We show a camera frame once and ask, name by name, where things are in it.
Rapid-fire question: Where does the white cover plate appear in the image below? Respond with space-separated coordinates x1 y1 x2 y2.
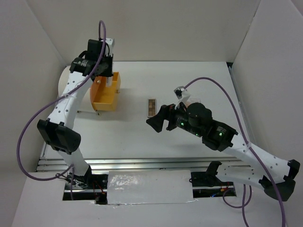
107 170 194 205

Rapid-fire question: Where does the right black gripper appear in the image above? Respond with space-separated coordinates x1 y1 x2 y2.
146 99 203 137

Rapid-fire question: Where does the white cylindrical drawer cabinet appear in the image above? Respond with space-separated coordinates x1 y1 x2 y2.
57 66 102 116

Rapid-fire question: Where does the colourful small eyeshadow palette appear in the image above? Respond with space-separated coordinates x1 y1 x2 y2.
182 100 196 108

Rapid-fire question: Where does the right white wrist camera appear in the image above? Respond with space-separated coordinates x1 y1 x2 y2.
174 86 190 110

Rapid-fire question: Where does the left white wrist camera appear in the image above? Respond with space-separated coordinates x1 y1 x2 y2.
105 38 115 56

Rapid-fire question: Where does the long brown eyeshadow palette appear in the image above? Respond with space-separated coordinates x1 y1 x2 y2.
147 99 157 118

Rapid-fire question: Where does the aluminium rail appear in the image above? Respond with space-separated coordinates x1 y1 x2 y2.
36 157 258 172

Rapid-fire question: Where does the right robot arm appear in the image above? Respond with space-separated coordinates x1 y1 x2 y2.
146 103 300 201

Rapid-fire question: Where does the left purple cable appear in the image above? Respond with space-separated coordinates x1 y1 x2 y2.
17 20 107 199

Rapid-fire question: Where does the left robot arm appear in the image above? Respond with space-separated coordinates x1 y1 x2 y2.
37 38 115 189

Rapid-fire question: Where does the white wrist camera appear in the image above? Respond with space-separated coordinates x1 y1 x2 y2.
105 38 115 56
174 86 190 110

